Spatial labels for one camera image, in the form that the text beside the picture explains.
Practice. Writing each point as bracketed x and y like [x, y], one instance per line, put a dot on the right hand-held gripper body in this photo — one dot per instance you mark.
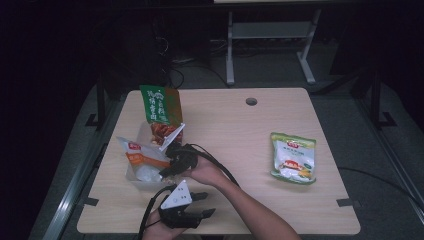
[182, 158]

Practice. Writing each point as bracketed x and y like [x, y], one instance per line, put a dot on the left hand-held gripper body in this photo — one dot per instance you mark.
[178, 200]

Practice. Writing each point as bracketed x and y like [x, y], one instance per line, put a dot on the clear plastic container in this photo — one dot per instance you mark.
[140, 180]

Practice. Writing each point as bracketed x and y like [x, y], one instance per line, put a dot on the white and orange seasoning packet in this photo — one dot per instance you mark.
[143, 156]

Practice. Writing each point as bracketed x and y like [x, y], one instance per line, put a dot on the green and red seasoning packet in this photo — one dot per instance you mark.
[161, 110]

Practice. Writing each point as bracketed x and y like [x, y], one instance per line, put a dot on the person's right hand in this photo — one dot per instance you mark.
[205, 171]

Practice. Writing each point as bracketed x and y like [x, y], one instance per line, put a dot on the person's left hand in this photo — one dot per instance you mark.
[156, 228]

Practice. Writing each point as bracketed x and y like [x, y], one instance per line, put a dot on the dark tape strip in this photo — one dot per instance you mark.
[347, 202]
[90, 201]

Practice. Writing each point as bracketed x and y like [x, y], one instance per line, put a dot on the black metal stand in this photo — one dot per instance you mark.
[378, 103]
[100, 103]

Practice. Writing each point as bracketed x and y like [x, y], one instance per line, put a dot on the white and green seasoning packet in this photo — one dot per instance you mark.
[293, 158]

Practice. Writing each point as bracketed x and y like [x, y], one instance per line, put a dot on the aluminium floor rail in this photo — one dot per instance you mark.
[71, 190]
[393, 150]

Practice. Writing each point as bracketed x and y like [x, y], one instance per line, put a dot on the white metal table frame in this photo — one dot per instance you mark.
[270, 36]

